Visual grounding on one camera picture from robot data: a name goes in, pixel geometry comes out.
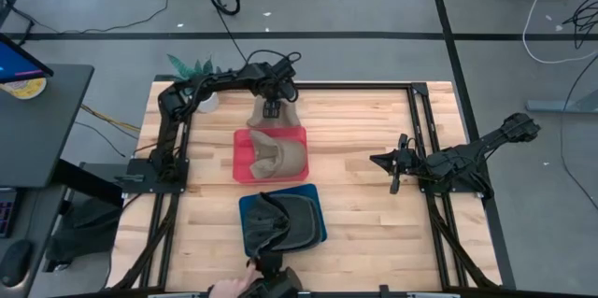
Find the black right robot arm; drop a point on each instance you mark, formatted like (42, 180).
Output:
(467, 154)

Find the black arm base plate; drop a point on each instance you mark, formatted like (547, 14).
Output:
(140, 172)

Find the black desk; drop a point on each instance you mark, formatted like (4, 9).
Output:
(42, 139)

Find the black aluminium table frame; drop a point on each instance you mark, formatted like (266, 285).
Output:
(416, 111)

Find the green plant in white pot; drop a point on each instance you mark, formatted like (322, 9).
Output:
(180, 66)

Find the pink plastic bin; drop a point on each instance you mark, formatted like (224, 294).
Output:
(240, 158)

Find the dark grey cap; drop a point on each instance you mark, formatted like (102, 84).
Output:
(306, 223)

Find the person's hand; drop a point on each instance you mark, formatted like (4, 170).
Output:
(231, 286)

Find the blue plastic bin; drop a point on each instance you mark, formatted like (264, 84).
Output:
(247, 207)

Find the beige cap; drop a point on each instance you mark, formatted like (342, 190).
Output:
(289, 118)
(280, 155)

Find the black computer mouse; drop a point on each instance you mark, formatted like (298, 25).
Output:
(15, 263)

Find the black cap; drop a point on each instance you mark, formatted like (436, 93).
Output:
(264, 225)

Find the dark keyboard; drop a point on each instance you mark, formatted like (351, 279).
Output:
(7, 214)

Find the grey desk foot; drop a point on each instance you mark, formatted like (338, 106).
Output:
(560, 105)

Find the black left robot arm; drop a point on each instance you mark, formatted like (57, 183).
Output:
(210, 82)

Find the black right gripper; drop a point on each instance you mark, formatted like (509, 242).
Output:
(408, 160)

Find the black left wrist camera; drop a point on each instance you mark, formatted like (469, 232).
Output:
(286, 66)

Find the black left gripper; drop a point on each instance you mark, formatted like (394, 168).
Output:
(278, 89)

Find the monitor with blue screen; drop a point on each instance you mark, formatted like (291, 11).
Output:
(16, 64)

